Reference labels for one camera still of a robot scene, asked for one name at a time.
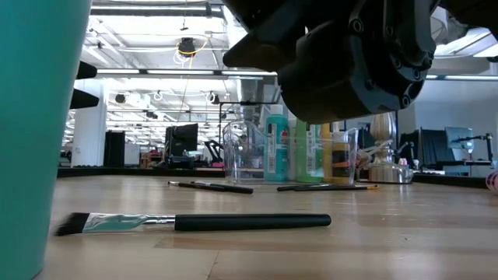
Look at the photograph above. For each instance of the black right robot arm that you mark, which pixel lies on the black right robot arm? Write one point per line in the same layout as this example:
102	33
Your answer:
350	78

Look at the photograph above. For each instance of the black partition panel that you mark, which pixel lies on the black partition panel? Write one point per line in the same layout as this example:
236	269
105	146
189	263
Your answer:
428	145

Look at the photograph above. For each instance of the small ochre paint bottle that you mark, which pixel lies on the small ochre paint bottle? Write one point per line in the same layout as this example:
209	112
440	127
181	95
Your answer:
340	159

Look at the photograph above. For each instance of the small pink paint bottle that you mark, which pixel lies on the small pink paint bottle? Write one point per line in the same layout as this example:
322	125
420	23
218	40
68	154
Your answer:
493	183

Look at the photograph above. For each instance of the green paint bottle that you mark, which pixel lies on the green paint bottle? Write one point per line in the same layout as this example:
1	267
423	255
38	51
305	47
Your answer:
307	155

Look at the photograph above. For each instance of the clear plastic bin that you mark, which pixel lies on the clear plastic bin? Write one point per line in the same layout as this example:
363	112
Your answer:
245	155

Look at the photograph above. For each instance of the black background monitor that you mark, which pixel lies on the black background monitor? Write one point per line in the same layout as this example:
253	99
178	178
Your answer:
183	140

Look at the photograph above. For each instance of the black background cabinet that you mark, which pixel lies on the black background cabinet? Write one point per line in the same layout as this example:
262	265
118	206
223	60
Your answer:
114	149

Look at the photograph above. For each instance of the grey background monitor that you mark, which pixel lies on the grey background monitor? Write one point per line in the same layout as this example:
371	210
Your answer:
459	140

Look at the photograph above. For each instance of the black Solve print brush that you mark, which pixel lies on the black Solve print brush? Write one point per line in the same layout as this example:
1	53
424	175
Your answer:
253	222

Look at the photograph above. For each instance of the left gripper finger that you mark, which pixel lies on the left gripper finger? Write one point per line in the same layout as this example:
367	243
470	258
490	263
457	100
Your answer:
87	71
83	99

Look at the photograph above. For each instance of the teal plastic cup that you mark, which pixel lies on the teal plastic cup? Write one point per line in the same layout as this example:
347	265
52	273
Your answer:
39	136

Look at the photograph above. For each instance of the silver ceiling duct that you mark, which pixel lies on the silver ceiling duct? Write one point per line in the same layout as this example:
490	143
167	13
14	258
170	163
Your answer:
249	89

